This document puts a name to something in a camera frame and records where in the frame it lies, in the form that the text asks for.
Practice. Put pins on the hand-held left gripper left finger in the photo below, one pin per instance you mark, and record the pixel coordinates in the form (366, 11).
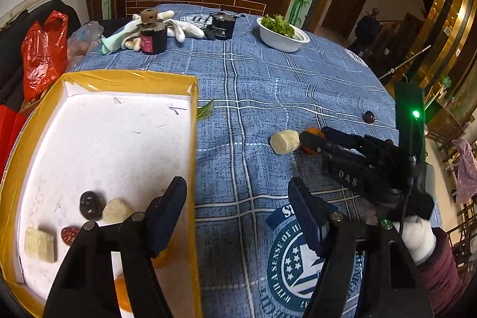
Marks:
(172, 217)

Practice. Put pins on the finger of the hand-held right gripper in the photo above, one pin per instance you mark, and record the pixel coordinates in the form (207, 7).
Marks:
(354, 141)
(343, 167)

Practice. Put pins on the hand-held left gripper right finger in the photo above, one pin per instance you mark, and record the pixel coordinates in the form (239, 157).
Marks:
(305, 217)

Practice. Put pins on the dark plum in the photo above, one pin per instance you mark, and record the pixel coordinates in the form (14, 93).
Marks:
(90, 205)
(369, 117)

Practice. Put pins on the orange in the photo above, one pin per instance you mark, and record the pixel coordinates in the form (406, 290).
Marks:
(308, 132)
(122, 293)

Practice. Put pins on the cream sugarcane piece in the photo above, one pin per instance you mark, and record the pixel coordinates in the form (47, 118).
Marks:
(116, 210)
(284, 141)

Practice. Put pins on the yellow-rimmed white tray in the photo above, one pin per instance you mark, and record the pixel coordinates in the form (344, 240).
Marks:
(97, 139)

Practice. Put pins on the person's right forearm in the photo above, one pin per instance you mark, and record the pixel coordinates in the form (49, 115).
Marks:
(441, 277)

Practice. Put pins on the person's right hand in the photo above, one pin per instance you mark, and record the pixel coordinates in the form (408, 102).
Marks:
(417, 238)

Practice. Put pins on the pink cloth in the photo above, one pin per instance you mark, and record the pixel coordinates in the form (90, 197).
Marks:
(465, 169)

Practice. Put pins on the red jujube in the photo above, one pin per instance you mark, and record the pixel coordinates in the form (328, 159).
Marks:
(69, 235)

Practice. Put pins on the blue plaid tablecloth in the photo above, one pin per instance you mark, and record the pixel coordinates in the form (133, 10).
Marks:
(261, 87)

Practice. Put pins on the green leaf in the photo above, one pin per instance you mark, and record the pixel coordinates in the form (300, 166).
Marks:
(205, 111)

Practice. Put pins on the white bowl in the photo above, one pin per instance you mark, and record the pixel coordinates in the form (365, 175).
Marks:
(285, 40)

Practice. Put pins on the large cream sugarcane block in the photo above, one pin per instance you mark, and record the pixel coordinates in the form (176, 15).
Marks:
(39, 245)

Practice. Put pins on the green lettuce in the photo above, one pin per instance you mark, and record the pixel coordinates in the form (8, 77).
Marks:
(278, 25)

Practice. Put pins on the brown wooden door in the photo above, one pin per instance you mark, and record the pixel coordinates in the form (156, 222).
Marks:
(351, 3)

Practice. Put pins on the black canister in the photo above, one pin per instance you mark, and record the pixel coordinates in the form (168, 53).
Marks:
(222, 28)

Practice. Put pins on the black jar pink label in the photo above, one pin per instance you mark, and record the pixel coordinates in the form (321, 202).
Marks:
(152, 40)

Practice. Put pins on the red paper bag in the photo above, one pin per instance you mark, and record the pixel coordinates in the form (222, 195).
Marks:
(9, 133)

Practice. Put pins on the pale green cloth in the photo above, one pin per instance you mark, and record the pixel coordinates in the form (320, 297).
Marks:
(113, 41)

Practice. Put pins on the white gloves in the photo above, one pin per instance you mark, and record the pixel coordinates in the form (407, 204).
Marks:
(182, 28)

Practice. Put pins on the clear plastic bag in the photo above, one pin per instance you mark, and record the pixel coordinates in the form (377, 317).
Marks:
(84, 38)

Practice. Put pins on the red plastic bag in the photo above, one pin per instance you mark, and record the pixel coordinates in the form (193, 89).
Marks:
(43, 53)

